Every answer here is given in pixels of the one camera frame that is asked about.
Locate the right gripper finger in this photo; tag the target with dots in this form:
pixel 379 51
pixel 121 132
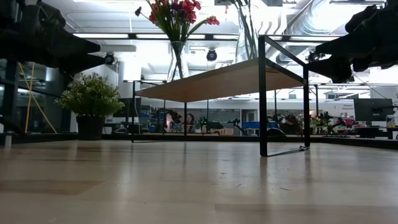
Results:
pixel 335 48
pixel 332 68

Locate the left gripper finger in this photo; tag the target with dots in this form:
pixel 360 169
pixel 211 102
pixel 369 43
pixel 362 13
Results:
pixel 84 46
pixel 84 63

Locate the tall glass vase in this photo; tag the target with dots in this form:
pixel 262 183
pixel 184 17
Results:
pixel 177 62

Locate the large red flower bunch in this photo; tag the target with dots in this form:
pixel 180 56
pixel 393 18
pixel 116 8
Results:
pixel 213 20

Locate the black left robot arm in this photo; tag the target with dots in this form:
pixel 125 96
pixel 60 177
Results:
pixel 9 21

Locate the long ceiling light strip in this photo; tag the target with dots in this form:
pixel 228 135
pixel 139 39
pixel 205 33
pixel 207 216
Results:
pixel 99 35
pixel 311 38
pixel 224 37
pixel 149 36

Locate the black track light cluster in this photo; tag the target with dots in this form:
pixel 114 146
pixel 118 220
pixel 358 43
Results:
pixel 314 56

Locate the black round ceiling spotlight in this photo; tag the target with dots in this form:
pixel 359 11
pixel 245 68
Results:
pixel 211 55
pixel 109 59

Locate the potted green plant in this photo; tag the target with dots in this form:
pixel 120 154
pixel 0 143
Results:
pixel 90 96

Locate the black monitor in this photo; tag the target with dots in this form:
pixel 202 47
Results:
pixel 124 107
pixel 373 109

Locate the blue table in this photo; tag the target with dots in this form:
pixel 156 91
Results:
pixel 252 125

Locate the person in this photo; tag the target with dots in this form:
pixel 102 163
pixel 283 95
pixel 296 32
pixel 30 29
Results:
pixel 170 121
pixel 190 121

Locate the cardboard boxes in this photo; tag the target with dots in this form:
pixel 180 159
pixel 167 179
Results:
pixel 222 132

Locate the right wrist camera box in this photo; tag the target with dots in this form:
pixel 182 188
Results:
pixel 362 17

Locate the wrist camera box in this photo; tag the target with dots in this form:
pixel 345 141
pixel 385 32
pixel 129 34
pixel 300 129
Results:
pixel 51 14
pixel 362 17

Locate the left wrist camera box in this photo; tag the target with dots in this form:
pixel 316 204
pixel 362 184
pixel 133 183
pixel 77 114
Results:
pixel 51 14

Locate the black aluminium table frame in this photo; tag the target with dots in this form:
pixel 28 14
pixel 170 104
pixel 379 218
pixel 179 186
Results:
pixel 46 137

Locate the small white post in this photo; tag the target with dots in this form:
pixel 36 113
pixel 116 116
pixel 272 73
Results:
pixel 8 140

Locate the wooden shelf black metal frame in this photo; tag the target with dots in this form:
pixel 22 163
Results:
pixel 224 81

